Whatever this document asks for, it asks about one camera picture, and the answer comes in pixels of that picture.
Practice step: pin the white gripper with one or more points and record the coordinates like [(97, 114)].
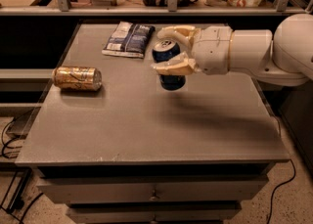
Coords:
[(213, 49)]

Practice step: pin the blue pepsi can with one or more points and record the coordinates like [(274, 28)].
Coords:
[(163, 51)]

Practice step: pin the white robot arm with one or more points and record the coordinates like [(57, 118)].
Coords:
[(281, 57)]

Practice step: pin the gold soda can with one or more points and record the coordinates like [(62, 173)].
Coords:
[(77, 78)]

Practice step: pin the blue white chip bag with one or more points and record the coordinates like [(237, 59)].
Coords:
[(129, 40)]

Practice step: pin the grey drawer cabinet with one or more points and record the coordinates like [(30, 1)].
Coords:
[(214, 127)]

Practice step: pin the upper grey drawer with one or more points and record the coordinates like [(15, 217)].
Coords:
[(100, 190)]

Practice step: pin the grey drawer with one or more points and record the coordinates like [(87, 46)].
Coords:
[(146, 214), (100, 190)]

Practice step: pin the lower grey drawer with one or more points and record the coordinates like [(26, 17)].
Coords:
[(146, 214)]

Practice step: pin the grey metal shelf rail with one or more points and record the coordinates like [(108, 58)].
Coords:
[(134, 8)]

